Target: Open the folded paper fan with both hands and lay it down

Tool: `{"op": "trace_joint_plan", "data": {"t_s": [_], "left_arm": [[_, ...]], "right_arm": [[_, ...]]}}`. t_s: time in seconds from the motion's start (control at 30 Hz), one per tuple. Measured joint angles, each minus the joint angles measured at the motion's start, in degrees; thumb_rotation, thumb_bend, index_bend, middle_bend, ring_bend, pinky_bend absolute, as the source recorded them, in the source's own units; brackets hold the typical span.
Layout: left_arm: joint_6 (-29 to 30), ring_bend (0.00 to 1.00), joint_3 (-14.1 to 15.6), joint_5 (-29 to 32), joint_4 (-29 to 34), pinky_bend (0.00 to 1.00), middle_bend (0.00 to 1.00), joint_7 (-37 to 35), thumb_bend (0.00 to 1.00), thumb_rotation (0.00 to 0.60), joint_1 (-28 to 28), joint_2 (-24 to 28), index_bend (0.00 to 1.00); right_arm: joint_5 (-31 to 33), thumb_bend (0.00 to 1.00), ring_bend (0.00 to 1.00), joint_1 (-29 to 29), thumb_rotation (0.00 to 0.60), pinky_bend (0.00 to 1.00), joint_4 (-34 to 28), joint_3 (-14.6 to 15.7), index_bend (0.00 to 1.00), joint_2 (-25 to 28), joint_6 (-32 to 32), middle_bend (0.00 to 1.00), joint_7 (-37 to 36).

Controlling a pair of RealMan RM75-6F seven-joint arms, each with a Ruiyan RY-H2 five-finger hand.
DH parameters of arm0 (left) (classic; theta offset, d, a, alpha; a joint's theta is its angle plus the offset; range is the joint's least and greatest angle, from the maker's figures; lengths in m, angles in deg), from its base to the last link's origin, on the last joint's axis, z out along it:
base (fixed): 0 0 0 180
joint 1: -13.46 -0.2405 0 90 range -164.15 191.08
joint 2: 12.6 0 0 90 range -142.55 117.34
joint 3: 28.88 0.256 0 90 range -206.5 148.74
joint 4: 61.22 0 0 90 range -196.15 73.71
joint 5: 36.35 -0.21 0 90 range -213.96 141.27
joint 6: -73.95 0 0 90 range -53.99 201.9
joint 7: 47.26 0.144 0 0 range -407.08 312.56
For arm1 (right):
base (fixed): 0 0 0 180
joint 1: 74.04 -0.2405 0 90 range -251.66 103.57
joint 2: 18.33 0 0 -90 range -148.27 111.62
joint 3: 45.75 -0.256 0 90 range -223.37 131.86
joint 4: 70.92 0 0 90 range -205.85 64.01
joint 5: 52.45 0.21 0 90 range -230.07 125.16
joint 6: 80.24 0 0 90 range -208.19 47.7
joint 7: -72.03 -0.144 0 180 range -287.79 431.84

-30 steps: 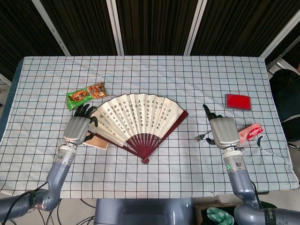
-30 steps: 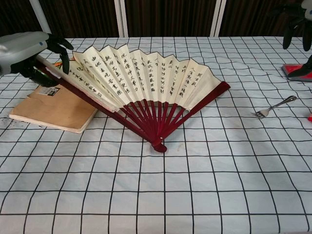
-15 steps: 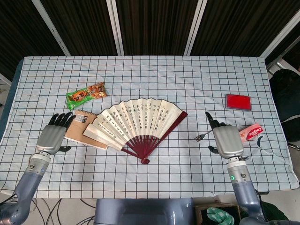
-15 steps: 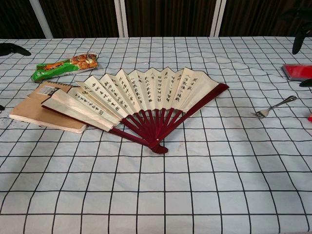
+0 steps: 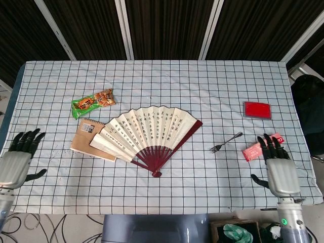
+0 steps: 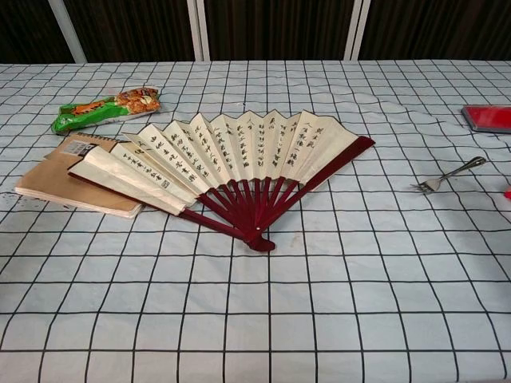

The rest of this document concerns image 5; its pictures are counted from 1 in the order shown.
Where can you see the white double partition frame post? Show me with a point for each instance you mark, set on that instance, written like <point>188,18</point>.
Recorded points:
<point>125,30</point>

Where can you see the green orange snack bag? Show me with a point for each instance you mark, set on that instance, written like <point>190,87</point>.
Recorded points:
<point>93,102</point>

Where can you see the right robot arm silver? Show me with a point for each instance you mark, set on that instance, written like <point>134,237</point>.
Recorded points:
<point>291,222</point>

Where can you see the dark green bag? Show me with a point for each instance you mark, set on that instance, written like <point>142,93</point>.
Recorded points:
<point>265,235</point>

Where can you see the brown cardboard box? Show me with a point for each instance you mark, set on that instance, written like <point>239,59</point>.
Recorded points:
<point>215,233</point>

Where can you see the brown kraft spiral notebook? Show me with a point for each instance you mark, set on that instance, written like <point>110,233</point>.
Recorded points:
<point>83,144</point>

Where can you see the blue-grey table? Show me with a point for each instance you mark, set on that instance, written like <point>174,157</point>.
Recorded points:
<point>15,86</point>

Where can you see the blue-grey robot torso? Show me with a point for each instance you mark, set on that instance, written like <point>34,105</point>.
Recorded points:
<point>154,227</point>

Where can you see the pink red wrapper packet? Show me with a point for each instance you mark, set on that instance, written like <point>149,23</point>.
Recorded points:
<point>253,152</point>

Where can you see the white black-grid tablecloth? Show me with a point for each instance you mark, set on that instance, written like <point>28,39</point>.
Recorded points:
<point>177,192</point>

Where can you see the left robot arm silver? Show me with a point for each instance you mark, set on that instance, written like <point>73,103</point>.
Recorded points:
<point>5,202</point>

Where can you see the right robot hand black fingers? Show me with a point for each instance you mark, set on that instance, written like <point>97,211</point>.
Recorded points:
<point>282,174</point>

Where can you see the black chair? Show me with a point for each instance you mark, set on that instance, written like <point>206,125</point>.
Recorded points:
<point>308,106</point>

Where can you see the paper folding fan red ribs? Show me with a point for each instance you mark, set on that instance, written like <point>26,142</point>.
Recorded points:
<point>152,126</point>

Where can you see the small metal fork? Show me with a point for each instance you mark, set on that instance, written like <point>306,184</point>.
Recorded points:
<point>230,140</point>

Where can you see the red ink pad grey case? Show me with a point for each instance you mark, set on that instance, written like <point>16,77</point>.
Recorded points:
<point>257,110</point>

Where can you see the green crumpled glove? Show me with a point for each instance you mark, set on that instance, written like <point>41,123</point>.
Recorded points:
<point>238,234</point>

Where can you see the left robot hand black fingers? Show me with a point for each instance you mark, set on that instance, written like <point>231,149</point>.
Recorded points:
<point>14,167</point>

